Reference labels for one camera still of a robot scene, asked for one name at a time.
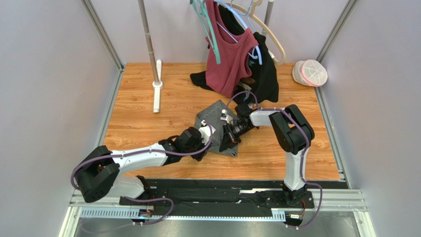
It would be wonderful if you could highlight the grey cloth napkin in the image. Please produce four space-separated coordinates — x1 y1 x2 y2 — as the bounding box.
194 100 238 157

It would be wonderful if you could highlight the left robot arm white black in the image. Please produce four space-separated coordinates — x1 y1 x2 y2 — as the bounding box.
71 124 215 203

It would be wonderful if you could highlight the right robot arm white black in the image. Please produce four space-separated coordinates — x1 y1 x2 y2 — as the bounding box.
219 103 315 206

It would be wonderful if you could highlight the black t-shirt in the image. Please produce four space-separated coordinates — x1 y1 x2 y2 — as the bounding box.
189 3 280 104

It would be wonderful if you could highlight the maroon tank top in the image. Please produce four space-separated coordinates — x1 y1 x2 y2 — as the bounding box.
206 0 258 97

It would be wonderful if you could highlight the white rack base foot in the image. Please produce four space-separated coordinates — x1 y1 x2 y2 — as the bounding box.
152 60 164 113

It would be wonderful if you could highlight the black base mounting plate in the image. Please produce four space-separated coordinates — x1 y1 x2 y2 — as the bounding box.
113 177 349 219

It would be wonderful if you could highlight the light blue plastic hanger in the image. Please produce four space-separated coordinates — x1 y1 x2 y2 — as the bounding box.
218 4 263 66

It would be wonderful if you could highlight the grey rack pole right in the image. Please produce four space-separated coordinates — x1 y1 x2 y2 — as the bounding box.
264 0 274 26

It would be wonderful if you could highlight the grey rack pole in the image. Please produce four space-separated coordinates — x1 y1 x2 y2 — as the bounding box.
264 0 274 26
138 0 157 67

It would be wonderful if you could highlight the beige wooden hanger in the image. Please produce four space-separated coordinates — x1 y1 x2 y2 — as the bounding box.
230 0 286 66

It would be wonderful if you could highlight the grey rack pole left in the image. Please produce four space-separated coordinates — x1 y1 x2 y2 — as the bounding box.
138 0 157 67

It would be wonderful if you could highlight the teal plastic hanger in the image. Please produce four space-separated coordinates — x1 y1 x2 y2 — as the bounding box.
189 0 221 65

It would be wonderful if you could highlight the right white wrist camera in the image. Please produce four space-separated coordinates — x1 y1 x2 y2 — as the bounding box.
220 109 230 122

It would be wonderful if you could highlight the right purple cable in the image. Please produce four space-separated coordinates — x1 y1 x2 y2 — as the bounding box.
225 90 323 229

